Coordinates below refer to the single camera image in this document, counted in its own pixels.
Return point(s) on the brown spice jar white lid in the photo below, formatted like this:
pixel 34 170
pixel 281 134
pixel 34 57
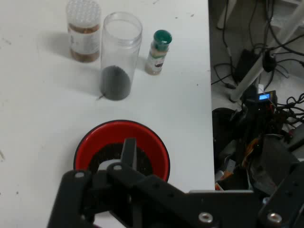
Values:
pixel 84 42

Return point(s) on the black power adapter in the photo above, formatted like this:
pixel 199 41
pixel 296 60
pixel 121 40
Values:
pixel 245 64

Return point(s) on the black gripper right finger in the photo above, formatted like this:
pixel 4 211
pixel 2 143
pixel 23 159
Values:
pixel 287 204

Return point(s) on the black device with blue display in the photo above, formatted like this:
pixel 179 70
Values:
pixel 263 97

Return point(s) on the small spice bottle green cap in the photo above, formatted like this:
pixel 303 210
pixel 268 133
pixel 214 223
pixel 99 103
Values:
pixel 156 59

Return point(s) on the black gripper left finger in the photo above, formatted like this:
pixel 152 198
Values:
pixel 142 190

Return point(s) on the black plug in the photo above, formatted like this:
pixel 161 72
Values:
pixel 269 63

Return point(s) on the clear plastic jar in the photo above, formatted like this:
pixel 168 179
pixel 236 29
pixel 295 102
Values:
pixel 115 83

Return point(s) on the white stand leg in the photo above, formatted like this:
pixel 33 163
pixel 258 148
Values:
pixel 251 76
pixel 225 14

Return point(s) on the red bowl with black seeds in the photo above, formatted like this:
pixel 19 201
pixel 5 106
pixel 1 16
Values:
pixel 107 135

